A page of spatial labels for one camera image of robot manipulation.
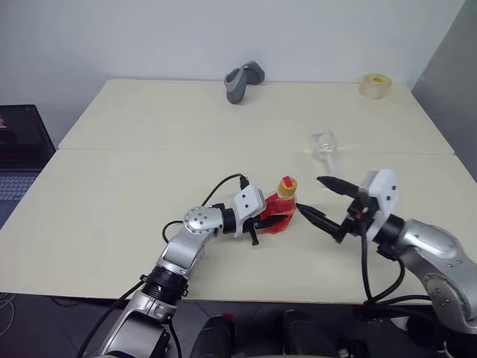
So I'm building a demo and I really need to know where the dark rounded shape, red spot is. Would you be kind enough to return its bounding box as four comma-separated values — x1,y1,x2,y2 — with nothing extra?
200,314,236,358

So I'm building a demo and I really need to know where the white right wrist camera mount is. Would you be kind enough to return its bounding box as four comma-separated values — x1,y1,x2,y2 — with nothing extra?
359,169,399,238

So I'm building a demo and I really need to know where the translucent yellowish tape roll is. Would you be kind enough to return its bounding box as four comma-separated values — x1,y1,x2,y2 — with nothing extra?
358,72,394,101

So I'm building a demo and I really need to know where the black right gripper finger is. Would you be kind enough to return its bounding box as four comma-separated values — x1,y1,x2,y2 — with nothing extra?
297,203,342,240
316,175,361,197

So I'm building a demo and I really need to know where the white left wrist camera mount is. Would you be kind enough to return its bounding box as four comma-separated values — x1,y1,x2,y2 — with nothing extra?
231,185,268,238

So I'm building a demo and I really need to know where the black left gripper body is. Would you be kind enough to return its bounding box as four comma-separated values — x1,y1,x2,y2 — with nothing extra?
241,218,264,248

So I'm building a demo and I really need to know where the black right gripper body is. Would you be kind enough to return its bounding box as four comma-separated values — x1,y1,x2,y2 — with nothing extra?
333,188,376,244

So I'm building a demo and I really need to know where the thin white wire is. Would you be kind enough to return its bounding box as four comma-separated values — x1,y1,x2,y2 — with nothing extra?
0,292,18,336

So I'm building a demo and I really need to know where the grey curved plastic object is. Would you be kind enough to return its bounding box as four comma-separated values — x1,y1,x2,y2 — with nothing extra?
224,60,266,106

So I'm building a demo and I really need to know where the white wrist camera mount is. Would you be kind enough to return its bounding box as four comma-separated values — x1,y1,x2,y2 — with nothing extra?
359,169,399,238
231,185,268,238

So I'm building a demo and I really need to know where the dark laptop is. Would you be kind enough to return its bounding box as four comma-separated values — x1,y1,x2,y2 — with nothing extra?
0,104,57,229

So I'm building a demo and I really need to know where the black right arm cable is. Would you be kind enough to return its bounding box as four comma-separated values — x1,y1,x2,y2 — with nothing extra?
356,208,435,309

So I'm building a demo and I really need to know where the clear wine glass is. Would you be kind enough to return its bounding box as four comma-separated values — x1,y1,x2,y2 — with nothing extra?
309,128,338,176

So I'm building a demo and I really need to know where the clear bottle with yellow cap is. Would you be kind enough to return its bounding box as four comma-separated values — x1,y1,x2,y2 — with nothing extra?
259,175,300,235

